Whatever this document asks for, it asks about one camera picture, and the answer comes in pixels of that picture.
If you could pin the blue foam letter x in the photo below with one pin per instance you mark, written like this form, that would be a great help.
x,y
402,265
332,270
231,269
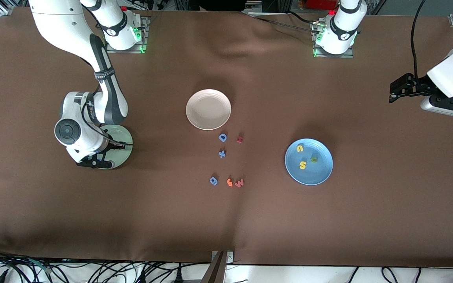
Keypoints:
x,y
221,153

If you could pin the pale green round plate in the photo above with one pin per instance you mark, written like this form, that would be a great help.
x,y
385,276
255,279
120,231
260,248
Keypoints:
x,y
126,155

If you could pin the maroon foam letter z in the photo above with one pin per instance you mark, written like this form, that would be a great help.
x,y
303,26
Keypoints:
x,y
240,138

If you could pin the pink foam letter W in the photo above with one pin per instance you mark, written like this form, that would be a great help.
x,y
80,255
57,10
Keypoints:
x,y
240,184

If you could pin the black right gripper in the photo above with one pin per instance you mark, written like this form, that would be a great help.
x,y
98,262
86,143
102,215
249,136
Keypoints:
x,y
112,146

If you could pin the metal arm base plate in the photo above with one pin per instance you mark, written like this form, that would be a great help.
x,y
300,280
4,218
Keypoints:
x,y
348,55
110,49

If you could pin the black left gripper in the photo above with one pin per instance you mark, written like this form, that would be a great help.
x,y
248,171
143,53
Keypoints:
x,y
419,85

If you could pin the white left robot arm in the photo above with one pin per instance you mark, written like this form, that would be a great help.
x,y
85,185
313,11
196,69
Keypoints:
x,y
334,41

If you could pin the small metal table bracket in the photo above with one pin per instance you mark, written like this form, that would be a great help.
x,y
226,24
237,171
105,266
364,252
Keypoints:
x,y
230,257

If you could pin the yellow foam letter S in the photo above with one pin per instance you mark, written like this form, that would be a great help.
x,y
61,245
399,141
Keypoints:
x,y
302,165

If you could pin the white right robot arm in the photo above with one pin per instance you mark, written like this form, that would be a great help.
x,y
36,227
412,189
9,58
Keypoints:
x,y
57,23

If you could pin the yellow foam letter u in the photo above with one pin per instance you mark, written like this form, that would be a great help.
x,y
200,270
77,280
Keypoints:
x,y
300,146

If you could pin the brown table cloth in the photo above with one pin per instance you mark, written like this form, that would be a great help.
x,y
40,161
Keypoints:
x,y
226,220

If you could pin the blue foam letter D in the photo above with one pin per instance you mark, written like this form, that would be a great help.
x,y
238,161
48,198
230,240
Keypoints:
x,y
220,137

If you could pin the orange foam letter f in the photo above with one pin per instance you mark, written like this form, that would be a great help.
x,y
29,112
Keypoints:
x,y
229,182

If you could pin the cream white round plate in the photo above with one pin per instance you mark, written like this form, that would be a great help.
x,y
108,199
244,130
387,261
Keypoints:
x,y
208,110

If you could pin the dark metal post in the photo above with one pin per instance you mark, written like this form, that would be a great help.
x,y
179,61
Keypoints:
x,y
215,271

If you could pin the red box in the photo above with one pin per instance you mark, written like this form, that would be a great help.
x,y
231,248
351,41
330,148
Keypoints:
x,y
321,4

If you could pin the black power plug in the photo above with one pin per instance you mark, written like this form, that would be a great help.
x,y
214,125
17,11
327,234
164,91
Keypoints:
x,y
178,277

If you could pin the blue foam letter g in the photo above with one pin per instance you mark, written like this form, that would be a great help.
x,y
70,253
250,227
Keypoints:
x,y
216,180

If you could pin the blue round plate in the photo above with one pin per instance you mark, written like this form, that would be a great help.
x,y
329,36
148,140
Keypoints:
x,y
317,175

